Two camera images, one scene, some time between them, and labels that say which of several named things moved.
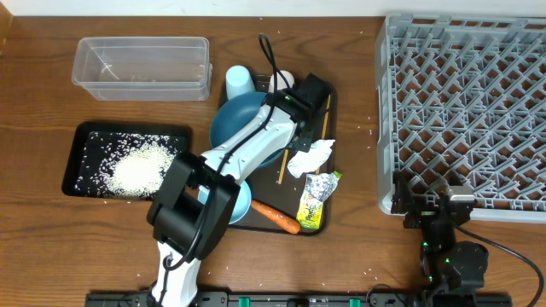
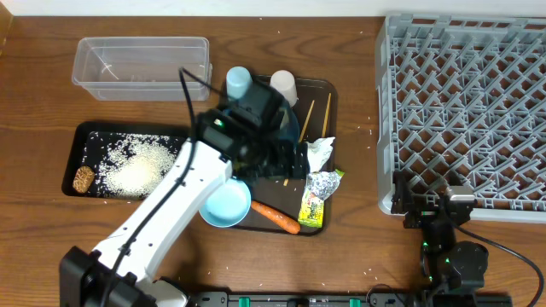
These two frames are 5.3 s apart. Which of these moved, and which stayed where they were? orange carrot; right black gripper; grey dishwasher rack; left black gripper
Moved: left black gripper
Stayed: orange carrot; right black gripper; grey dishwasher rack
